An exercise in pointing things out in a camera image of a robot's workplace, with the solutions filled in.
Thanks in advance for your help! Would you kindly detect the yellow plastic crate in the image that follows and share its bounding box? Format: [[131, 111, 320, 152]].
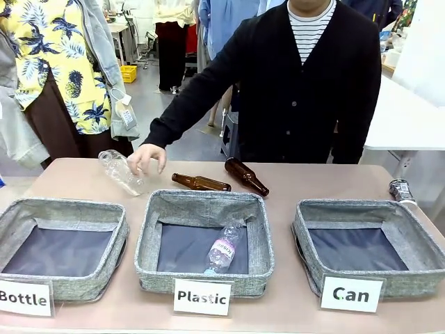
[[120, 65, 138, 84]]

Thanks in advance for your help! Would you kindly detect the white Plastic label sign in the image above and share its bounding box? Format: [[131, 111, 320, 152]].
[[172, 277, 233, 317]]

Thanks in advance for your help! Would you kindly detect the person's right hand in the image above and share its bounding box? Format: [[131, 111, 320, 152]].
[[127, 143, 168, 177]]

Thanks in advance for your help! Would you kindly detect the person in blue shirt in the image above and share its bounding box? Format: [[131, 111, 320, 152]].
[[197, 0, 289, 128]]

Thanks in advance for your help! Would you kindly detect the dark printed drink can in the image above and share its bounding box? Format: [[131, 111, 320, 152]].
[[388, 178, 417, 206]]

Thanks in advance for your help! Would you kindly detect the person in black trousers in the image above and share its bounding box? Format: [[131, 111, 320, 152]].
[[152, 0, 198, 94]]

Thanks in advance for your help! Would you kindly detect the white partition panel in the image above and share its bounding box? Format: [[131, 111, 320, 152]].
[[391, 0, 445, 109]]

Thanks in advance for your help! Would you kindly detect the person's left forearm black sleeve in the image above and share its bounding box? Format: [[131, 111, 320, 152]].
[[335, 104, 382, 165]]

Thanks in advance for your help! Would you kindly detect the brown glass beer bottle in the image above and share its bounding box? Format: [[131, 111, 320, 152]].
[[171, 173, 232, 193], [224, 157, 270, 198]]

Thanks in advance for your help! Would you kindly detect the clear plastic bottle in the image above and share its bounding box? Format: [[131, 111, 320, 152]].
[[97, 149, 145, 197]]

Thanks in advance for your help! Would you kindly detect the grey background desk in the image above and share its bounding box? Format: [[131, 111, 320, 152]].
[[109, 20, 140, 67]]

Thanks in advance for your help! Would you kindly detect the grey fabric basket Plastic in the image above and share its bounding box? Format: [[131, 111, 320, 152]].
[[134, 189, 275, 299]]

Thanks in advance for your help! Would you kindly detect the white Can label sign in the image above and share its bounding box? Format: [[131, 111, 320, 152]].
[[318, 273, 385, 314]]

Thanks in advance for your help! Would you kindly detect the person in yellow floral shirt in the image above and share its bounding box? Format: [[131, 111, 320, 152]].
[[0, 0, 140, 170]]

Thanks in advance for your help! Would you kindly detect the person in black cardigan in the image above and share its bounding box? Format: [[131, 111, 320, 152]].
[[142, 0, 383, 165]]

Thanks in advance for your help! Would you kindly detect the person's right forearm black sleeve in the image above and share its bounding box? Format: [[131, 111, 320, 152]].
[[142, 72, 209, 150]]

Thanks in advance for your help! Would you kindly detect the grey fabric basket Can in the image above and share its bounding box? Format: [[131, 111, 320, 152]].
[[291, 198, 445, 300]]

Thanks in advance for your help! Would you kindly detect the person in dark jacket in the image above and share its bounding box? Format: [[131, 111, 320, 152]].
[[342, 0, 404, 32]]

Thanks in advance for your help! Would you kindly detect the white table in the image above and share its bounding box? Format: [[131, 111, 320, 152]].
[[361, 74, 445, 182]]

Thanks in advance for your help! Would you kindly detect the grey black stool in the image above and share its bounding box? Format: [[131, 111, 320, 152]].
[[220, 110, 241, 159]]

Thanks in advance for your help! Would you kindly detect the grey fabric basket Bottle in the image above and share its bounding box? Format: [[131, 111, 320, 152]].
[[0, 197, 130, 303]]

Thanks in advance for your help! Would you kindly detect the plastic bottle purple label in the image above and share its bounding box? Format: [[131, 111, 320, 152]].
[[203, 222, 246, 276]]

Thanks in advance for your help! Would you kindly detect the white hanging tag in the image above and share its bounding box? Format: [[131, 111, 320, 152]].
[[110, 88, 138, 132]]

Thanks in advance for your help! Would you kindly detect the white Bottle label sign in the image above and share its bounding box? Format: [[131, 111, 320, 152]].
[[0, 278, 55, 318]]

